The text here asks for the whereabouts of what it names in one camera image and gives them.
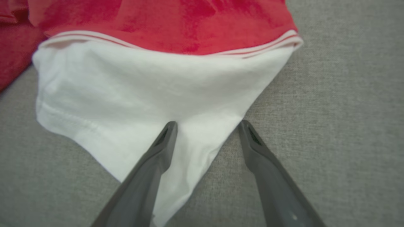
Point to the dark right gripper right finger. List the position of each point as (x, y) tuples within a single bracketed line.
[(277, 195)]

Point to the red white-trimmed shirt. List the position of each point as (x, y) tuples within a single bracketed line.
[(157, 88)]

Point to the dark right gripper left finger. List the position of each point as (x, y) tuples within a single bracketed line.
[(142, 189)]

